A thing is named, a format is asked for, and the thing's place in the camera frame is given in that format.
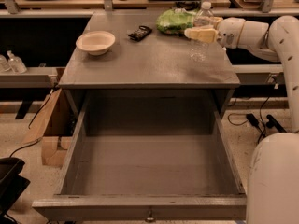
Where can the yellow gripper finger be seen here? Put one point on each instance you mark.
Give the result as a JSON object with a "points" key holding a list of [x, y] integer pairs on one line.
{"points": [[208, 35], [217, 21]]}

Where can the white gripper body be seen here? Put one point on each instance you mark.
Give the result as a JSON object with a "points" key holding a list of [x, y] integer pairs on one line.
{"points": [[230, 32]]}

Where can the clear plastic water bottle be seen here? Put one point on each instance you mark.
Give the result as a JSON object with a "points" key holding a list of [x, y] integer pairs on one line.
{"points": [[202, 19]]}

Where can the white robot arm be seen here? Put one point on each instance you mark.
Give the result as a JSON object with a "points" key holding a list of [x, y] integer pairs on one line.
{"points": [[273, 176]]}

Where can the open grey top drawer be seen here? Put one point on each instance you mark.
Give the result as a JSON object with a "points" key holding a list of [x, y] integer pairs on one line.
{"points": [[131, 153]]}

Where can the clear sanitizer bottle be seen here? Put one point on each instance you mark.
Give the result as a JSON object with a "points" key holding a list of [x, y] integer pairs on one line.
{"points": [[16, 63]]}

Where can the metal drawer knob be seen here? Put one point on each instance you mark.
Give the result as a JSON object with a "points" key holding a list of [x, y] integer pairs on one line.
{"points": [[150, 218]]}

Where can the green chip bag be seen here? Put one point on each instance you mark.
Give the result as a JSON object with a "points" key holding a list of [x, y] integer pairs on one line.
{"points": [[175, 21]]}

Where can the black snack bar wrapper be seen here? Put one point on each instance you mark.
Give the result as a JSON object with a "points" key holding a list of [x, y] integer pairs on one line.
{"points": [[140, 33]]}

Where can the black power adapter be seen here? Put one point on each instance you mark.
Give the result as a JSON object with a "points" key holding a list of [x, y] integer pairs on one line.
{"points": [[252, 120]]}

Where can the grey cabinet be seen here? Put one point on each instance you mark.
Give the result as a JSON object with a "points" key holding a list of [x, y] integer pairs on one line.
{"points": [[156, 62]]}

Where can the white paper bowl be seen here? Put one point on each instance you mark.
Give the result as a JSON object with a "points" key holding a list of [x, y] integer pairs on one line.
{"points": [[96, 42]]}

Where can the cardboard box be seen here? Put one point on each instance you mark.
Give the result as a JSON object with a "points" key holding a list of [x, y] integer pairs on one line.
{"points": [[51, 125]]}

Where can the black bin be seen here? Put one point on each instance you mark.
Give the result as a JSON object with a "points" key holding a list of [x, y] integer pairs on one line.
{"points": [[12, 185]]}

